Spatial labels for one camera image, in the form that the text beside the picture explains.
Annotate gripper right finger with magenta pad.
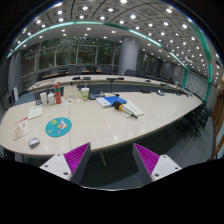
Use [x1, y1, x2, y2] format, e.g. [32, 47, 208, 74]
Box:
[132, 143, 181, 185]

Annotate grey computer mouse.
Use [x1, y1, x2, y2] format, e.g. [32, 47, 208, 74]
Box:
[28, 137, 40, 149]

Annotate white jar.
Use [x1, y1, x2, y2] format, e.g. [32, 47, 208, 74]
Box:
[48, 93, 55, 105]

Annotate white paper sheet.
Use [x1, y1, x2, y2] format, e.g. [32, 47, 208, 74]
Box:
[28, 106, 42, 119]

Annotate black and yellow umbrella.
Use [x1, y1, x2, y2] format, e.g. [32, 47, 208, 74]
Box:
[113, 101, 138, 118]

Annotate red water bottle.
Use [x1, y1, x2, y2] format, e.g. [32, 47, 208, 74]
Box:
[54, 83, 61, 104]

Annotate white papers under umbrella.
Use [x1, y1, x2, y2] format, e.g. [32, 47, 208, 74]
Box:
[125, 100, 144, 116]

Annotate grey round pillar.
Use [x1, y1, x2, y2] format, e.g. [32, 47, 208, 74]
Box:
[118, 36, 139, 75]

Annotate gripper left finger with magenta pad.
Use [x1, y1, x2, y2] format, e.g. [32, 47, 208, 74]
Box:
[41, 143, 91, 184]

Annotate white plastic container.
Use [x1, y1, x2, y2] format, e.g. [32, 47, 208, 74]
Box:
[40, 92, 47, 105]

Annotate white cup with green band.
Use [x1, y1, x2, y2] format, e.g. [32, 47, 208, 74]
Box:
[81, 87, 90, 101]

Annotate red and white booklet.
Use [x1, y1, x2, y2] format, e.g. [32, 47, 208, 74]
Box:
[14, 117, 28, 140]

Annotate black office chair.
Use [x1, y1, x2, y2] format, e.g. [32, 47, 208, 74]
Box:
[185, 112, 201, 137]

